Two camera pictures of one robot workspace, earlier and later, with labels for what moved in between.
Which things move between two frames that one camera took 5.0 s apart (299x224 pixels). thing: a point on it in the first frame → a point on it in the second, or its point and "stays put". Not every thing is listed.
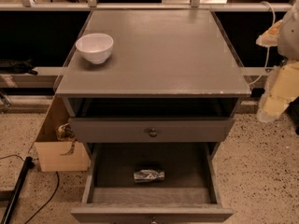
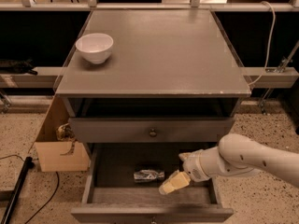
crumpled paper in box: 65,133 stays put
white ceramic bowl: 95,47 stays put
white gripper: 290,39 → 192,166
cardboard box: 54,155 stays put
